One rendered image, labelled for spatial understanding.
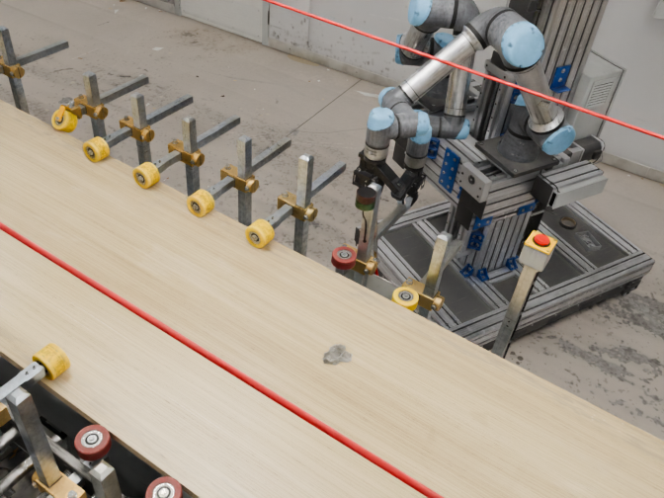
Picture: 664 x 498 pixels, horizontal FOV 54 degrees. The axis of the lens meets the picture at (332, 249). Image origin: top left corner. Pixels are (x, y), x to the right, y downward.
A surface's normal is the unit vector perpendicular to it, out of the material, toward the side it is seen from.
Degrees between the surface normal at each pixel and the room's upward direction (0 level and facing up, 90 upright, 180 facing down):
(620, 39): 90
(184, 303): 0
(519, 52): 84
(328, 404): 0
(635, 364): 0
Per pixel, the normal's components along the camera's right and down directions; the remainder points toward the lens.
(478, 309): 0.08, -0.75
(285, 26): -0.51, 0.54
